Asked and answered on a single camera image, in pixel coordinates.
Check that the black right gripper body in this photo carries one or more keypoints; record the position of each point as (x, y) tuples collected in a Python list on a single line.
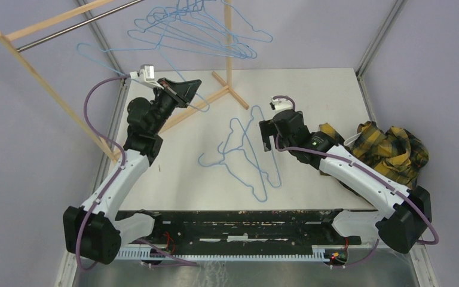
[(273, 130)]

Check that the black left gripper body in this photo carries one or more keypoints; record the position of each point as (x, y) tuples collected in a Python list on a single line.
[(168, 98)]

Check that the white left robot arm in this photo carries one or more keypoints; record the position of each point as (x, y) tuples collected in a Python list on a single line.
[(92, 230)]

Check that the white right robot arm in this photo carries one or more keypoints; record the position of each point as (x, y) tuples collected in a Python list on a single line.
[(402, 215)]

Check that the yellow plaid shirt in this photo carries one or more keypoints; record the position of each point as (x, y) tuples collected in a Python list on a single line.
[(397, 153)]

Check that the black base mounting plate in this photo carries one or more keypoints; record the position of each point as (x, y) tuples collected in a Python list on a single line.
[(245, 232)]

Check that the metal rack rod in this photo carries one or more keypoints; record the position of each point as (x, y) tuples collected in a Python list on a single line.
[(76, 26)]

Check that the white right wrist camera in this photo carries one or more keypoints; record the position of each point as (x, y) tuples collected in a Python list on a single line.
[(278, 105)]

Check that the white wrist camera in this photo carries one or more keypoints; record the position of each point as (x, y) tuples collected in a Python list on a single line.
[(146, 76), (278, 105)]

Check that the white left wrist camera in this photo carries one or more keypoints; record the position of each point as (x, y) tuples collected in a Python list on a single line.
[(146, 76)]

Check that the white toothed cable strip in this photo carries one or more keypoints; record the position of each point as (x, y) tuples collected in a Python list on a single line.
[(145, 254)]

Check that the aluminium frame rails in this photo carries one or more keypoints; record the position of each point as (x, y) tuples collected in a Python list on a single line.
[(99, 230)]

